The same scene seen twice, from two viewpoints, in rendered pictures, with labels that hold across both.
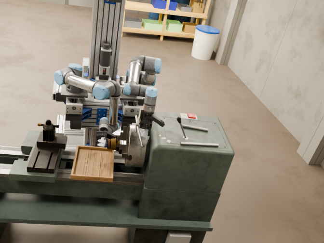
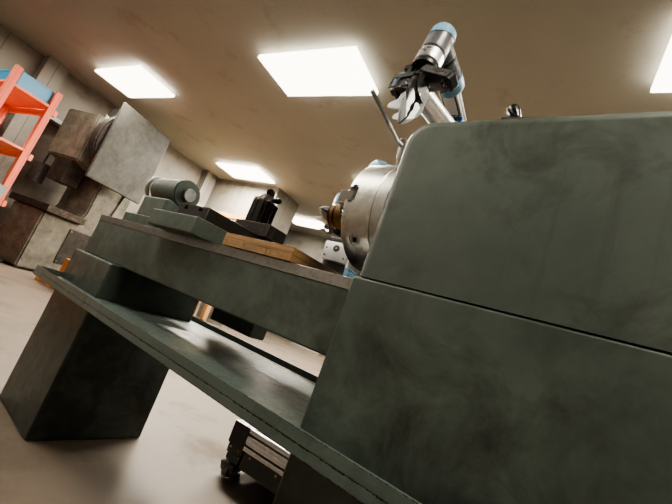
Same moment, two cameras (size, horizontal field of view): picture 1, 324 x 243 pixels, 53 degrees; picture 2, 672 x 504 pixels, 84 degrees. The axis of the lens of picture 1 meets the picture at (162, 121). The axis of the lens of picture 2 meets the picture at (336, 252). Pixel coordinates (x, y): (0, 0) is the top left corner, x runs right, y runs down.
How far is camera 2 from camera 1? 2.23 m
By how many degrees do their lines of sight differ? 64
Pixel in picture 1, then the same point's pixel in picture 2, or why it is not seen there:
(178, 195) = (471, 334)
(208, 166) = (622, 180)
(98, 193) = (251, 301)
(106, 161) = not seen: hidden behind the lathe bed
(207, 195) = (648, 375)
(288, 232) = not seen: outside the picture
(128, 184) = (324, 280)
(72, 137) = not seen: hidden behind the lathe
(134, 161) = (361, 205)
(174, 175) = (464, 223)
